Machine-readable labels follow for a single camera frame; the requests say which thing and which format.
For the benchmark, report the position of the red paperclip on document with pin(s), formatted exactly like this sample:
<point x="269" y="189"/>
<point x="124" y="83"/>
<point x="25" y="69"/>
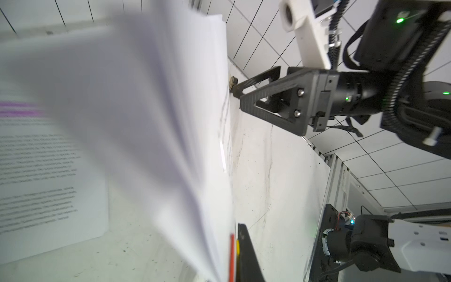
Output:
<point x="232" y="262"/>

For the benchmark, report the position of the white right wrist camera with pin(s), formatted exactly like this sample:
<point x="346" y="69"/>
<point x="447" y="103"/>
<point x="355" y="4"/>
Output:
<point x="311" y="23"/>

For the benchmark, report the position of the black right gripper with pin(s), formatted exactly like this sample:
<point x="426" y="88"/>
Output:
<point x="285" y="101"/>

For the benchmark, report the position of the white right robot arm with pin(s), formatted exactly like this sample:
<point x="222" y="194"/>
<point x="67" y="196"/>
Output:
<point x="399" y="40"/>

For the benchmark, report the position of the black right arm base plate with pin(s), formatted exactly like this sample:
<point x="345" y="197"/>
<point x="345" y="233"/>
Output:
<point x="321" y="259"/>

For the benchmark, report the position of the purple highlighted paper document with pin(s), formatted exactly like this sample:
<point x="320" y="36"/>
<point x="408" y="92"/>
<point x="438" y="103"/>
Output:
<point x="52" y="195"/>

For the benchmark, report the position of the pink highlighted paper document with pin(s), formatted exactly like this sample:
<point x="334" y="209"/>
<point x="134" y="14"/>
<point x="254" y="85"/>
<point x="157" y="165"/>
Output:
<point x="147" y="96"/>

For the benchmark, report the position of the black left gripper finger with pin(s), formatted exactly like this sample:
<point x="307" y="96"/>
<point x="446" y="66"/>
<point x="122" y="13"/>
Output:
<point x="248" y="268"/>

